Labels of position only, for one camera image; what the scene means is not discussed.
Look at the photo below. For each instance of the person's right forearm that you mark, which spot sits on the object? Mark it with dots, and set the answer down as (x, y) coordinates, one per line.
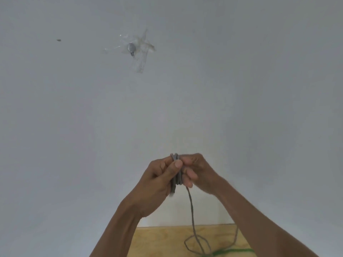
(254, 227)

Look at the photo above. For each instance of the person's left hand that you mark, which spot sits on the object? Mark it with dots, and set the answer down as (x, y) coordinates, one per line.
(152, 187)

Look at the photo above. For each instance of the taped wall hook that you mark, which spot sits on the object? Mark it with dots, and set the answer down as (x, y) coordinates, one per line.
(140, 64)

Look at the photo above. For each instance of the metal wall hook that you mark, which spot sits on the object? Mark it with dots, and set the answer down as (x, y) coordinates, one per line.
(131, 48)

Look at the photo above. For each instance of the person's right hand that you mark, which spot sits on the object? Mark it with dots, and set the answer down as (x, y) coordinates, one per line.
(203, 173)

